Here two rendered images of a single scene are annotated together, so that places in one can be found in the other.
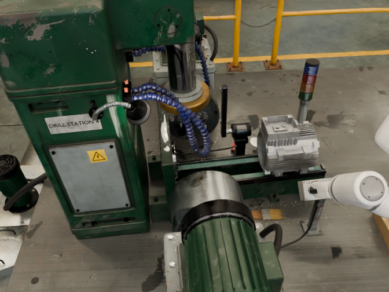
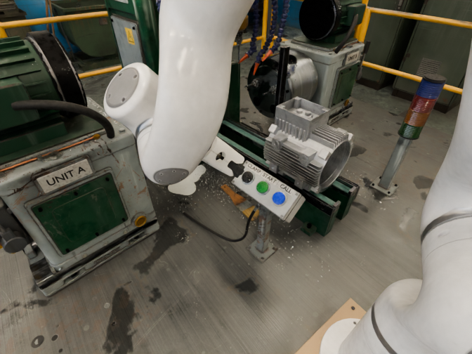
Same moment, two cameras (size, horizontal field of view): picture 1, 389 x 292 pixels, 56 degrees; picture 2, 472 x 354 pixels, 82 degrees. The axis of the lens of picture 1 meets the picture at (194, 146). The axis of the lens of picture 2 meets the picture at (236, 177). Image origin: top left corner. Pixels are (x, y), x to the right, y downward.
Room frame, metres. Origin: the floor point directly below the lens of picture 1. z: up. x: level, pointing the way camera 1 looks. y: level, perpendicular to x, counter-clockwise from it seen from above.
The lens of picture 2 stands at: (0.45, -0.78, 1.50)
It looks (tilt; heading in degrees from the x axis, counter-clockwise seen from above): 40 degrees down; 52
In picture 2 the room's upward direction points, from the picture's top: straight up
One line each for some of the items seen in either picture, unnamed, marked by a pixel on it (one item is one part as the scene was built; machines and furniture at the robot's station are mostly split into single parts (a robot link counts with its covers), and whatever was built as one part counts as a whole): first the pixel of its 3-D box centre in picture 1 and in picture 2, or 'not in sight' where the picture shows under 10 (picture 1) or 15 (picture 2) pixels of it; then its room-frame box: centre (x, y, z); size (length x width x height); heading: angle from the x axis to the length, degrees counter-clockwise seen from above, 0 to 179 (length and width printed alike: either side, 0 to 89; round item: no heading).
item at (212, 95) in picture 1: (189, 102); (286, 82); (1.36, 0.01, 1.04); 0.41 x 0.25 x 0.25; 4
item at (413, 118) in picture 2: (307, 84); (416, 115); (1.37, -0.53, 1.10); 0.06 x 0.06 x 0.04
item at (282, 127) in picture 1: (279, 131); (300, 119); (1.05, -0.33, 1.11); 0.12 x 0.11 x 0.07; 94
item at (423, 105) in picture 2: (309, 76); (423, 102); (1.37, -0.53, 1.14); 0.06 x 0.06 x 0.04
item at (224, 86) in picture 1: (224, 112); (281, 83); (1.17, -0.13, 1.12); 0.04 x 0.03 x 0.26; 94
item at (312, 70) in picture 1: (311, 67); (430, 87); (1.37, -0.53, 1.19); 0.06 x 0.06 x 0.04
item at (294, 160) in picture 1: (286, 147); (307, 150); (1.05, -0.37, 1.02); 0.20 x 0.19 x 0.19; 94
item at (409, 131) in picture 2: (305, 92); (411, 128); (1.37, -0.53, 1.05); 0.06 x 0.06 x 0.04
